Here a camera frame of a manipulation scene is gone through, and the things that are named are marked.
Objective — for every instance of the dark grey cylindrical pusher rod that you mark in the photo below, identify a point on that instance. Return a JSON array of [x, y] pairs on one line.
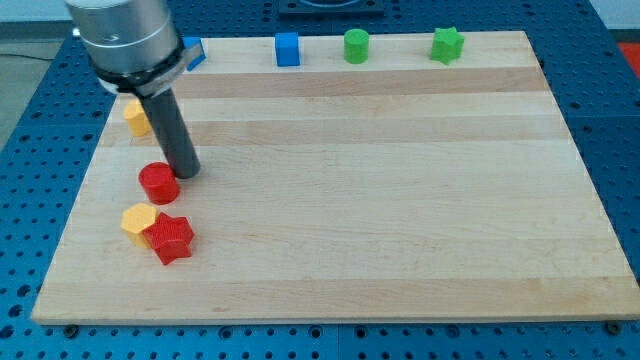
[[165, 117]]

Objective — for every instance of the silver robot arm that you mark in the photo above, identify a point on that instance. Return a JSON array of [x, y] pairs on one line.
[[134, 47]]

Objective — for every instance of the blue block behind arm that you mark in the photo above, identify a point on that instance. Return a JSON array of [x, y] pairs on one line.
[[194, 52]]

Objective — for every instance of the yellow heart block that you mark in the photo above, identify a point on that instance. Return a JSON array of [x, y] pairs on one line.
[[136, 119]]

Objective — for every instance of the yellow hexagon block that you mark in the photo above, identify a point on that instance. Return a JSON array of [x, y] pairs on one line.
[[135, 220]]

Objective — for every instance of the red cylinder block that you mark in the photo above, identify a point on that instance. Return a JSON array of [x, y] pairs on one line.
[[159, 183]]

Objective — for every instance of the red star block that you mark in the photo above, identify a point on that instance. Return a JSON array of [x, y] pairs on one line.
[[170, 238]]

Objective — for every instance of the blue cube block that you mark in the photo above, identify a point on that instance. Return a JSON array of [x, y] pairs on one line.
[[287, 49]]

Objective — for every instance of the green cylinder block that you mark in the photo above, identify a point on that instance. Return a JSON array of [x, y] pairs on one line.
[[356, 46]]

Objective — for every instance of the wooden board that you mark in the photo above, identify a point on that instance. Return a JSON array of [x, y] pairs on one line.
[[397, 190]]

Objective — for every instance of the green star block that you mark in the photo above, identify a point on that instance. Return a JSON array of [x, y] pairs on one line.
[[447, 45]]

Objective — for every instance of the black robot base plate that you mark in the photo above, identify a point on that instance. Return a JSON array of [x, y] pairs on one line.
[[304, 8]]

